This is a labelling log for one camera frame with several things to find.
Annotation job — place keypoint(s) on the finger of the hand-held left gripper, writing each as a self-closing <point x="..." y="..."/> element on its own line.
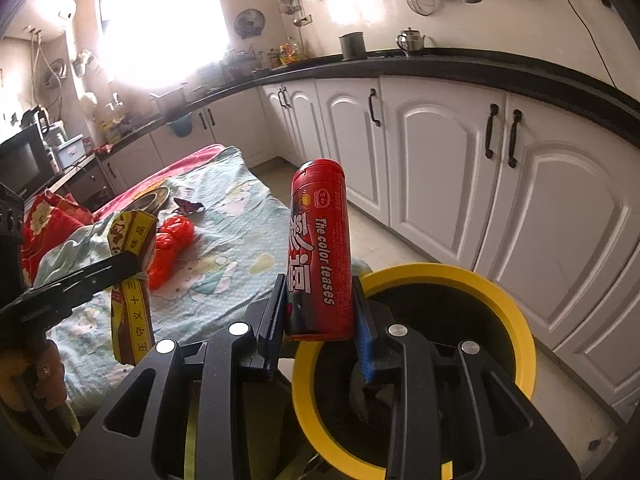
<point x="100" y="272"/>

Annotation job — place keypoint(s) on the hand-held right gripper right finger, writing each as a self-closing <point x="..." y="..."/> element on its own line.
<point x="362" y="332"/>

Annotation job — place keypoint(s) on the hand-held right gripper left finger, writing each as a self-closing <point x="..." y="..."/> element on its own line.
<point x="275" y="320"/>

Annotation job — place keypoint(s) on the yellow brown paper box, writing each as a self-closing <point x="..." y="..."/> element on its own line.
<point x="132" y="330"/>

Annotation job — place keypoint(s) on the red plastic bag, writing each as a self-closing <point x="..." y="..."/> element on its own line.
<point x="172" y="245"/>

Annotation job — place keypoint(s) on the red candy can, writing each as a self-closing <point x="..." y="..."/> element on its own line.
<point x="320" y="240"/>

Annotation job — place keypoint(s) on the yellow-rimmed black bin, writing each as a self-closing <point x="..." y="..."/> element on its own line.
<point x="450" y="272"/>

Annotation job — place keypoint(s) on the purple wrapper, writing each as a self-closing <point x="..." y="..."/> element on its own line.
<point x="189" y="205"/>

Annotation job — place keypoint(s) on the floral red pillow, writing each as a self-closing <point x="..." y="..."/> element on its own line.
<point x="50" y="225"/>

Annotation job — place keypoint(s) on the black microwave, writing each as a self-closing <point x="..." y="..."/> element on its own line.
<point x="20" y="162"/>

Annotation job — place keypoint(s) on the round metal pan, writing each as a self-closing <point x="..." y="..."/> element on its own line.
<point x="149" y="201"/>

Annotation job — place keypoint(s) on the light green cartoon printed blanket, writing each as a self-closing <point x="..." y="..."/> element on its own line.
<point x="225" y="240"/>

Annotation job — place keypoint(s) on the metal plate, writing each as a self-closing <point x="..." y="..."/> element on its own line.
<point x="162" y="195"/>

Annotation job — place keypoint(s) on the white storage box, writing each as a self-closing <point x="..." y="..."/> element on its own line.
<point x="70" y="152"/>

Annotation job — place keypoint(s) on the black kettle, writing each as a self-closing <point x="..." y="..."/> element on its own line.
<point x="34" y="119"/>

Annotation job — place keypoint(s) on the red cloth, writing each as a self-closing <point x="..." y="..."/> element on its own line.
<point x="102" y="148"/>

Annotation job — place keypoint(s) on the yellow food packets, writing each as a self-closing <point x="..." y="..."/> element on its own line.
<point x="116" y="130"/>

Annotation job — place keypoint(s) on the blue hanging bin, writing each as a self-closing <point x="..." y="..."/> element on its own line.
<point x="181" y="126"/>

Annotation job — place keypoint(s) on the steel stockpot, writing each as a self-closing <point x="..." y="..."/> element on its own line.
<point x="170" y="101"/>

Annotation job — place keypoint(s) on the white lower cabinets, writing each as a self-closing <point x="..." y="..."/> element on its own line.
<point x="440" y="160"/>

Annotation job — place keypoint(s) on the window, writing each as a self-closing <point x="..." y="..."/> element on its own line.
<point x="165" y="25"/>

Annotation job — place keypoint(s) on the cooking oil bottles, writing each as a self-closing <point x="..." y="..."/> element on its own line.
<point x="289" y="54"/>

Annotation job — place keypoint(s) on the black countertop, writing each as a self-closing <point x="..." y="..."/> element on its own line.
<point x="450" y="62"/>

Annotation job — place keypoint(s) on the metal teapot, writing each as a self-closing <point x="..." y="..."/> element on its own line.
<point x="410" y="41"/>

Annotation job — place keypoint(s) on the small hanging utensil rack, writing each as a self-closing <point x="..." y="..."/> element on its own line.
<point x="296" y="7"/>

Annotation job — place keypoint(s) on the round wall fan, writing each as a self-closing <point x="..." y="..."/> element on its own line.
<point x="249" y="23"/>

